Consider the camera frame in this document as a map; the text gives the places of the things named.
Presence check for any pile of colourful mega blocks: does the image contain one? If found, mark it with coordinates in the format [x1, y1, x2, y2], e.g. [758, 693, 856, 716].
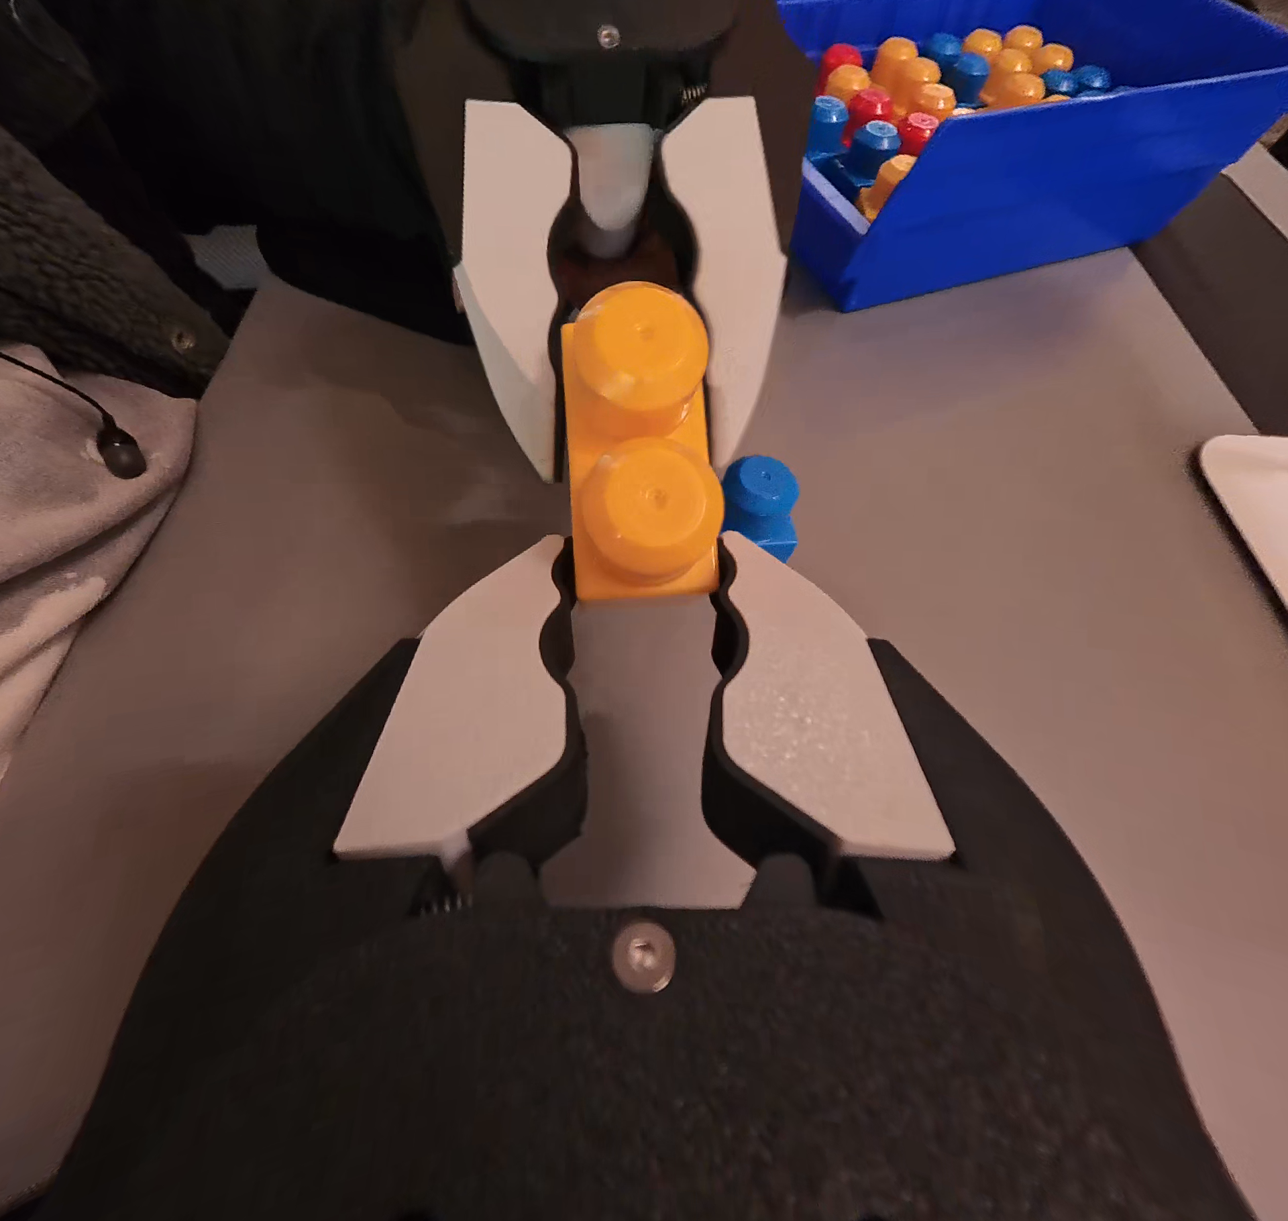
[805, 23, 1115, 226]

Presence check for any black fleece jacket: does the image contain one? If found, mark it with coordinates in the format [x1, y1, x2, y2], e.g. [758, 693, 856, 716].
[0, 0, 255, 399]

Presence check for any grey hooded sweatshirt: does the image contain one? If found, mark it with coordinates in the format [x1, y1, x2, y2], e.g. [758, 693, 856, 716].
[0, 339, 200, 783]

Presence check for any person's left forearm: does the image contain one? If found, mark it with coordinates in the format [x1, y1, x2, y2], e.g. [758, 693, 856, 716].
[60, 0, 475, 346]

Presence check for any orange one-stud mega block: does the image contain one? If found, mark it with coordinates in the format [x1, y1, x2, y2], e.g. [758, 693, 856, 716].
[860, 154, 919, 221]

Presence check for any orange two-stud mega block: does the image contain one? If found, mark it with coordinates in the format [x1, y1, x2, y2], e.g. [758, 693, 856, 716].
[560, 280, 728, 604]

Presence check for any blue plastic bin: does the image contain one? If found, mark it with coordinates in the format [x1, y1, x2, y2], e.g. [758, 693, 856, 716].
[744, 0, 1288, 314]

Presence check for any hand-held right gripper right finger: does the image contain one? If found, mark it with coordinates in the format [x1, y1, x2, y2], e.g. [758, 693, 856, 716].
[702, 531, 958, 890]

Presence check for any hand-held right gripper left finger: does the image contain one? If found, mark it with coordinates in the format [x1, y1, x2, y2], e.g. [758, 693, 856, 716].
[332, 533, 591, 865]

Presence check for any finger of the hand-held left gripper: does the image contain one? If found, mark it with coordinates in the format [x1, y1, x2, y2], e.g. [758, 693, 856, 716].
[662, 96, 788, 459]
[452, 97, 579, 486]

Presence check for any blue one-stud mega block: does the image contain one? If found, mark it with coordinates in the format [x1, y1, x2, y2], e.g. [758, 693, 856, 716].
[719, 454, 802, 566]

